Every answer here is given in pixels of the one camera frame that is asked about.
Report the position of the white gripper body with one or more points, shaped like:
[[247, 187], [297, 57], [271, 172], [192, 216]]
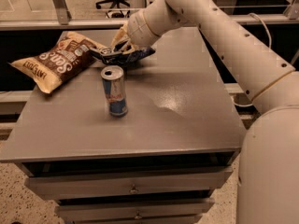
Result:
[[135, 29]]

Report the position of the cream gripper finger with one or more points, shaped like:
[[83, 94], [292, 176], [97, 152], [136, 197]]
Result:
[[120, 37], [122, 44]]

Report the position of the blue chip bag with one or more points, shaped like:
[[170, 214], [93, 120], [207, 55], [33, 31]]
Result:
[[120, 58]]

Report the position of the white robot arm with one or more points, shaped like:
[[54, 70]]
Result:
[[268, 186]]

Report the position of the brown chip bag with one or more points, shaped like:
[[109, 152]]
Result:
[[51, 69]]

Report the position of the Red Bull can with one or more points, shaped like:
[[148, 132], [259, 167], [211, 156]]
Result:
[[113, 83]]

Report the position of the grey drawer cabinet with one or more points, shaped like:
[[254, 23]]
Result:
[[180, 116]]

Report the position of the top grey drawer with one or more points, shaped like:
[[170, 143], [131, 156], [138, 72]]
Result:
[[128, 183]]

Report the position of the grey drawer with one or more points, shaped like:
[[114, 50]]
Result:
[[135, 210], [128, 183]]

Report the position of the middle grey drawer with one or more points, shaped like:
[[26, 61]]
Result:
[[135, 210]]

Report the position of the metal railing frame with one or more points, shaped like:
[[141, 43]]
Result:
[[17, 14]]

